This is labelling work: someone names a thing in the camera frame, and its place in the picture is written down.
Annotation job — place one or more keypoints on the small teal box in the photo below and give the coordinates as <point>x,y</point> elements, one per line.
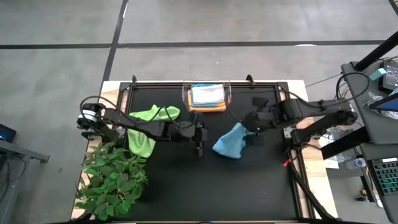
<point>377,74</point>

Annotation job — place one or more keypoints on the grey metal desk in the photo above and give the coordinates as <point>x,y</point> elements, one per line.
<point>25,152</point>

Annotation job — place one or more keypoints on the clear plastic bottle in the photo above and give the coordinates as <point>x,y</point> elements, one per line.
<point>357,163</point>

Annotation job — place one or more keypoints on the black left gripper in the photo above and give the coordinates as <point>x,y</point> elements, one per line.
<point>202,137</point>

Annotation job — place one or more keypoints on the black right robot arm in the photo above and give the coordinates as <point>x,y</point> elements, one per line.
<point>311,109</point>

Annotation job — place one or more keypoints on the white paper sheet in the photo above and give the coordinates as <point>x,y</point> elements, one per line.
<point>331,163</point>

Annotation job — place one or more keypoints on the dark blue device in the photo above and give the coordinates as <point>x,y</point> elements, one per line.
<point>6,133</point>

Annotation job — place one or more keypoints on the tablet with blue screen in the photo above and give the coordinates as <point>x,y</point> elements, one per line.
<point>388,104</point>

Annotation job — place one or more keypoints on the orange microfiber towel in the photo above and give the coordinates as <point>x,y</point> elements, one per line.
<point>206,109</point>

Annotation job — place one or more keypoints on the green leafy plant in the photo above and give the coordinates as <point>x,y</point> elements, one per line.
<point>109,183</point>

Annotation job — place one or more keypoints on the backlit keyboard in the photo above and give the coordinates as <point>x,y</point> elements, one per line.
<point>387,177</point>

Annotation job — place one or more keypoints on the black stand pole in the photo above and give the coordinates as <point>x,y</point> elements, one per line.
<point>376,53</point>

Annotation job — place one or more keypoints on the clear plastic bin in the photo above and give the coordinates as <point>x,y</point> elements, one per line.
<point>228,93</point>

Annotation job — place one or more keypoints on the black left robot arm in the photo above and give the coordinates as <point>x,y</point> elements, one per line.
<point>140,124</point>

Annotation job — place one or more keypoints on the green microfiber towel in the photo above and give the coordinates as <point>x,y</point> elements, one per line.
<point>141,144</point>

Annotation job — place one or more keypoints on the light grey microfiber towel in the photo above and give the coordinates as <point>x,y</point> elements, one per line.
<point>207,94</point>

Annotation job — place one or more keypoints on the black electronic device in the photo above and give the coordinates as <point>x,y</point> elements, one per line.
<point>390,77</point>

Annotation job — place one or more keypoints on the light blue microfiber towel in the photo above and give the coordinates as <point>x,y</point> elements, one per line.
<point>231,143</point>

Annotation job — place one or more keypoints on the small black yellow tool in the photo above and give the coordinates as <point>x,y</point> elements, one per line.
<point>362,196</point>

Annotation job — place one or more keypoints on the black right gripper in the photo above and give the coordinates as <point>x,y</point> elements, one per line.
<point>261,121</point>

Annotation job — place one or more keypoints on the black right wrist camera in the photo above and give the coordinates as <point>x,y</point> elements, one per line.
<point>260,102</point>

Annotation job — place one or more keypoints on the small red tag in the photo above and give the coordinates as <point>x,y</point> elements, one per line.
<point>286,162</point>

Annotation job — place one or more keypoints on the dark grey workstation desk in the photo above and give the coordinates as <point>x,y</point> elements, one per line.
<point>354,90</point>

